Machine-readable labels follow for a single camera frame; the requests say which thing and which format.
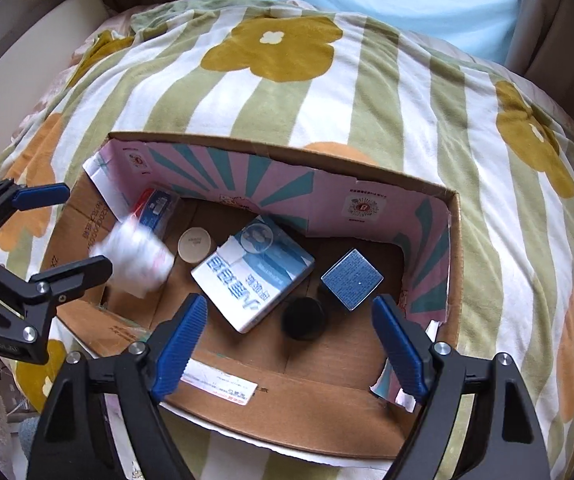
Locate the small dark blue box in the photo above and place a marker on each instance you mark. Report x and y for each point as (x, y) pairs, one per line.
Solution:
(352, 280)

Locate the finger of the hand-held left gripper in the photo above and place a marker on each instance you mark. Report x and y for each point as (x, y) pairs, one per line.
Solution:
(74, 271)
(39, 195)

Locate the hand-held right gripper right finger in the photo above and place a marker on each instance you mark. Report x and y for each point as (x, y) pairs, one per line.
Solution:
(401, 345)

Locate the red blue card pack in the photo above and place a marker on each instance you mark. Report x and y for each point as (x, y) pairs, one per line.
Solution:
(156, 209)

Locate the white headboard cushion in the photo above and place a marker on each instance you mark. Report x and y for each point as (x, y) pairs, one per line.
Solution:
(32, 50)

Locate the white and blue box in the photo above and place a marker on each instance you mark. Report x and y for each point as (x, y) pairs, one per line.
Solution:
(252, 275)

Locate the white patterned cloth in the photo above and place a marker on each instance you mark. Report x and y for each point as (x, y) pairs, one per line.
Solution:
(132, 260)

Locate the striped floral blanket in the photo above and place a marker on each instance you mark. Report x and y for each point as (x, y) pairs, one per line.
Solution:
(367, 100)

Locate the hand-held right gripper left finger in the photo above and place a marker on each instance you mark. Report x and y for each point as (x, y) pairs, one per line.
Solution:
(182, 345)

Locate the light blue cloth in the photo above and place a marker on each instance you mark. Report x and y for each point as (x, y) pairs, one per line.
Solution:
(367, 0)

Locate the black round jar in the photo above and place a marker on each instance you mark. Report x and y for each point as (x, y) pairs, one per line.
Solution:
(304, 317)

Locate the pink printed cardboard box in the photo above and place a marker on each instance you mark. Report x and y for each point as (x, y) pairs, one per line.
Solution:
(277, 360)

